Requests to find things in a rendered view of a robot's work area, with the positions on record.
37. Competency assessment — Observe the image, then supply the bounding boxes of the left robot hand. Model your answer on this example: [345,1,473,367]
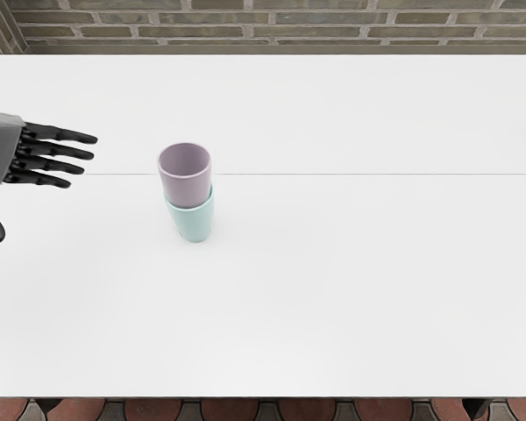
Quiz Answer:
[0,109,99,245]

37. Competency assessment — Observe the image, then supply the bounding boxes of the lilac cup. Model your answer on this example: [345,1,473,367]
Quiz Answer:
[157,141,213,209]

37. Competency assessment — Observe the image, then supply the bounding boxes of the mint green cup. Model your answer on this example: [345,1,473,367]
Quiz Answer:
[163,184,216,244]

